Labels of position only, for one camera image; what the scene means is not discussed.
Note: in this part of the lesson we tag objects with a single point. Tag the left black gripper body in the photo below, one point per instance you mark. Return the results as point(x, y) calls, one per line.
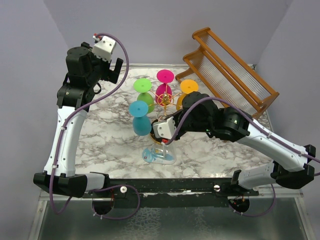
point(100, 69)

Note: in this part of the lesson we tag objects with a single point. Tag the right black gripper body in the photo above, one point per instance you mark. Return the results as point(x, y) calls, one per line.
point(188, 125)

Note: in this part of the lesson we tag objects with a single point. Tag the green plastic wine glass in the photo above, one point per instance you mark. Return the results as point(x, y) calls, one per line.
point(143, 86)

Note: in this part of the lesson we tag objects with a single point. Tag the orange plastic wine glass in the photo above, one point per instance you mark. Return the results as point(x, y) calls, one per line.
point(187, 86)

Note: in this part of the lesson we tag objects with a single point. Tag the pink plastic wine glass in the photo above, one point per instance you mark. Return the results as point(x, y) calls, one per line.
point(165, 77)

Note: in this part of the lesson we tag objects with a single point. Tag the clear champagne flute front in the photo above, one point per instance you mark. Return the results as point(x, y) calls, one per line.
point(166, 154)

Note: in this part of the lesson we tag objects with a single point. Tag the clear champagne flute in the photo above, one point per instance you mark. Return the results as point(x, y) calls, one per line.
point(166, 154)
point(162, 115)

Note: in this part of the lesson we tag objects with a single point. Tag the blue plastic wine glass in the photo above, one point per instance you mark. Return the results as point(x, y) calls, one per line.
point(141, 123)

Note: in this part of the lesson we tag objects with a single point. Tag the clear champagne flute back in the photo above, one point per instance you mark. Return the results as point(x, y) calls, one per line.
point(162, 115)

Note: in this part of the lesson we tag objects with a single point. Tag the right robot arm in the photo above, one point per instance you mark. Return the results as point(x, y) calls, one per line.
point(289, 166)

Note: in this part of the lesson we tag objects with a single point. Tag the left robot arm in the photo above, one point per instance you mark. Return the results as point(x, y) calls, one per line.
point(86, 66)

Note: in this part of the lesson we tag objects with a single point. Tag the wooden dish rack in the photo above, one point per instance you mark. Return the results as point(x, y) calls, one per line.
point(226, 75)

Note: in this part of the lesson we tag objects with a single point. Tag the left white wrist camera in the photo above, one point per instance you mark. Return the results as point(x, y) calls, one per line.
point(103, 47)

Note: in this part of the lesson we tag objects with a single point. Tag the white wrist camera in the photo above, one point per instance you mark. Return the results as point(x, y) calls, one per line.
point(164, 129)
point(103, 47)

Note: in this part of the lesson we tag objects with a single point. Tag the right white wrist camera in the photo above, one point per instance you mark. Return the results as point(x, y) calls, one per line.
point(164, 129)

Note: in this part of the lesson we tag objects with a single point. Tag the gold wire wine glass rack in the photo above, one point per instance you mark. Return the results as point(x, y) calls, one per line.
point(167, 104)

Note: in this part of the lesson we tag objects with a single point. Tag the black mounting base rail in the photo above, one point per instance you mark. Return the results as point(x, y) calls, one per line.
point(169, 192)

